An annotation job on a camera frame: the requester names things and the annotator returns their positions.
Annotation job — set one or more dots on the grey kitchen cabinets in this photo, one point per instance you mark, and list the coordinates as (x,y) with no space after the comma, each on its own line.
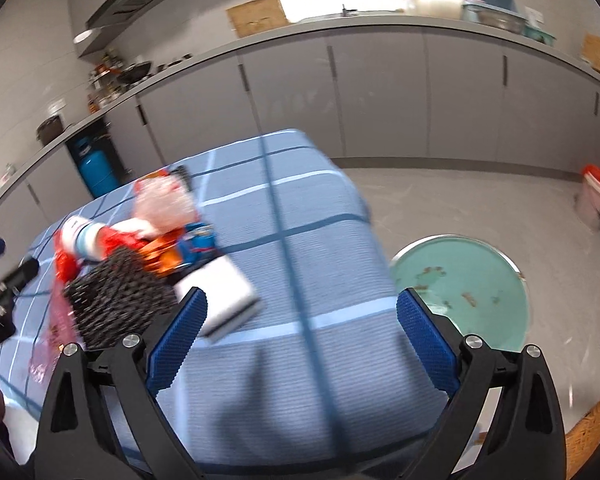
(380,100)

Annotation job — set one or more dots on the dark cooking pot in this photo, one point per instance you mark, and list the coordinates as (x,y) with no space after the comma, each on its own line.
(50,130)

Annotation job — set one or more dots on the white basin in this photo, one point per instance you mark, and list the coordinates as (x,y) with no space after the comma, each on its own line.
(432,5)

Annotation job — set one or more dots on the condiment rack with bottles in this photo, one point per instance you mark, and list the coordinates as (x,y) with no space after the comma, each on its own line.
(102,82)

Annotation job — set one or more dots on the white bottle with blue band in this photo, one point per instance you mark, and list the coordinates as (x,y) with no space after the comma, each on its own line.
(82,237)

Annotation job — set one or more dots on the cardboard box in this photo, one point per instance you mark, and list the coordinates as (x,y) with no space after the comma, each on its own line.
(257,15)

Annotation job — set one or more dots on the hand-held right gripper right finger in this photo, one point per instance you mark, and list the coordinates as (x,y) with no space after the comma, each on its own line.
(425,345)

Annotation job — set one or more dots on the black spiky mesh item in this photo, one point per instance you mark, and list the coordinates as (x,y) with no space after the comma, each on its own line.
(115,300)

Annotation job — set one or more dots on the pale crumpled plastic bag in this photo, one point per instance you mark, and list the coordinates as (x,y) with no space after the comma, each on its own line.
(165,205)

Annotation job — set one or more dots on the green round bin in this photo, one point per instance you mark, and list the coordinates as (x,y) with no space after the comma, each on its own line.
(455,270)

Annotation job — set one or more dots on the blue checked tablecloth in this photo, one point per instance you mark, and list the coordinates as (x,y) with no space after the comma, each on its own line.
(305,280)

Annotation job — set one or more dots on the red plastic bag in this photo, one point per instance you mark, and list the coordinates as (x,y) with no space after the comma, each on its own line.
(62,265)

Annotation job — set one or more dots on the black wok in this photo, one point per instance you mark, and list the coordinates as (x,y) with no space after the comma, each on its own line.
(132,72)

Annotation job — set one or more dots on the red orange blue snack packet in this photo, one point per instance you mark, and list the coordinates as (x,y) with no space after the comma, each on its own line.
(162,252)

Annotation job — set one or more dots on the blue gas cylinder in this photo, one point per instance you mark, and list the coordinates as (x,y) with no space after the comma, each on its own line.
(97,170)

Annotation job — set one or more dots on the white flat box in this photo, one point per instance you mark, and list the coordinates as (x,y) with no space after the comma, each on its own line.
(227,287)

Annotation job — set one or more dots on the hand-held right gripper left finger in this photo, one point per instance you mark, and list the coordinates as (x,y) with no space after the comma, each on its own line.
(177,345)

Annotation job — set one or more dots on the metal tray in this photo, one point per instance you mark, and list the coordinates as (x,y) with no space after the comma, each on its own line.
(495,19)

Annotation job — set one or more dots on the green basket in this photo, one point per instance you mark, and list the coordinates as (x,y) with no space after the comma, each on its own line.
(540,32)

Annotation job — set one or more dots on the white bucket with red bag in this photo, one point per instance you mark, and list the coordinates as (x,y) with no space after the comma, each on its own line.
(592,200)

